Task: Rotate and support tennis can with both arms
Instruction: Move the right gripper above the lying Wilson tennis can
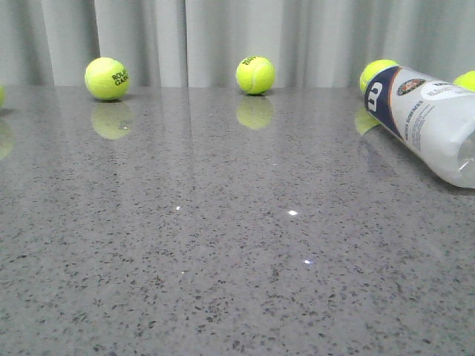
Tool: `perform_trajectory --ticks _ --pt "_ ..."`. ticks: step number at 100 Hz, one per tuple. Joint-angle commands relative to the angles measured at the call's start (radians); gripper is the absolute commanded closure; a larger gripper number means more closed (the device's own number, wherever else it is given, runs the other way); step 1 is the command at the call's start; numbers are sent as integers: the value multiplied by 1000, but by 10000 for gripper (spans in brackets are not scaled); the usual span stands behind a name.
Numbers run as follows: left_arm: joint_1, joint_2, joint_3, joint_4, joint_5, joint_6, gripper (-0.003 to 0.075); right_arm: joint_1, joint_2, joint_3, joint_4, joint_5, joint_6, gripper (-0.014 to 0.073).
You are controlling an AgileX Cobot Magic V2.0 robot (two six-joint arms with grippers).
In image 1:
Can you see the yellow tennis ball centre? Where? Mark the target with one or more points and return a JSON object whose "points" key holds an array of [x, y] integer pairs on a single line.
{"points": [[255, 75]]}

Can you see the clear plastic tennis ball can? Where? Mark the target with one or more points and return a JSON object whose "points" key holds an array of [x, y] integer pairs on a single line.
{"points": [[432, 118]]}

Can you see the yellow tennis ball number five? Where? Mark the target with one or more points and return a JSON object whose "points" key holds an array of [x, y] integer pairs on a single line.
{"points": [[372, 69]]}

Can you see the white pleated curtain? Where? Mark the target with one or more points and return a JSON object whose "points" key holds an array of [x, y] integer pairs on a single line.
{"points": [[198, 44]]}

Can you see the yellow tennis ball Roland Garros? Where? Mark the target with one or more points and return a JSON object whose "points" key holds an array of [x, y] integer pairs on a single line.
{"points": [[106, 79]]}

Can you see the yellow tennis ball far right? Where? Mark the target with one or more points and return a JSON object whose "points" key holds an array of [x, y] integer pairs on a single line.
{"points": [[466, 80]]}

